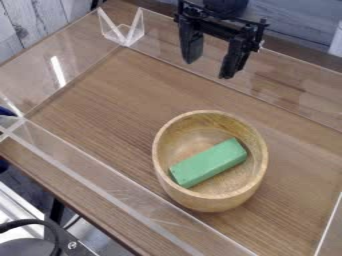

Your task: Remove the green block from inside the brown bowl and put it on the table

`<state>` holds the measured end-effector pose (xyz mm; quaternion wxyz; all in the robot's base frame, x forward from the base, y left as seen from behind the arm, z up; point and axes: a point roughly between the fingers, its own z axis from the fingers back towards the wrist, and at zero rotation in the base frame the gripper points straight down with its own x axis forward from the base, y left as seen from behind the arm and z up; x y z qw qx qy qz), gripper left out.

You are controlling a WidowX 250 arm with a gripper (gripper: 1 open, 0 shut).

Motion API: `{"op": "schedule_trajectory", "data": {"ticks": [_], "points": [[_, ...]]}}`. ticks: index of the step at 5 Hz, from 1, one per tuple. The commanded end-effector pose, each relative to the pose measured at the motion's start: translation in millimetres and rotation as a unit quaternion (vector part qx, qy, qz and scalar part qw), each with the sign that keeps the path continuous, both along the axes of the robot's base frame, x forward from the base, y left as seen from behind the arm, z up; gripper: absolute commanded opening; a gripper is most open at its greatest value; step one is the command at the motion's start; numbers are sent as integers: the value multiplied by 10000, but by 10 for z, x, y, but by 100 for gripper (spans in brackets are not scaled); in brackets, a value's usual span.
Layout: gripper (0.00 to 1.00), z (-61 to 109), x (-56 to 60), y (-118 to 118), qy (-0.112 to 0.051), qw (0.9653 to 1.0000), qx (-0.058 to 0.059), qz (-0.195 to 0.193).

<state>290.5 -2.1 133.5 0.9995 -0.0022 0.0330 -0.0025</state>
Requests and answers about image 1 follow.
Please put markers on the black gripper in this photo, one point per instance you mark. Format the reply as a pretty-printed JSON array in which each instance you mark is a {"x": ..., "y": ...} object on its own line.
[{"x": 222, "y": 19}]

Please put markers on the black table leg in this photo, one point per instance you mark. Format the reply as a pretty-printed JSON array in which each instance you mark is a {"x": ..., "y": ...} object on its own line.
[{"x": 57, "y": 211}]

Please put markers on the green rectangular block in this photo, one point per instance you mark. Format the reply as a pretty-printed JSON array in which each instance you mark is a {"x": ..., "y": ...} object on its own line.
[{"x": 209, "y": 163}]

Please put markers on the brown wooden bowl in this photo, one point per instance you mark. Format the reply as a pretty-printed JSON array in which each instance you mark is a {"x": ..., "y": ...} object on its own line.
[{"x": 193, "y": 132}]

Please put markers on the grey metal bracket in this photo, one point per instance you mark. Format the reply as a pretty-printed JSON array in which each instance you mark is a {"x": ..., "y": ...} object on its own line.
[{"x": 71, "y": 246}]

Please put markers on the clear acrylic tray walls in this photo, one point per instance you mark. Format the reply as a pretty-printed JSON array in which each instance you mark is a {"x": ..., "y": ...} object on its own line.
[{"x": 93, "y": 91}]

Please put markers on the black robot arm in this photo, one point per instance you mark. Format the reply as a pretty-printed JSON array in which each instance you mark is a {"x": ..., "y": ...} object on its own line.
[{"x": 220, "y": 19}]

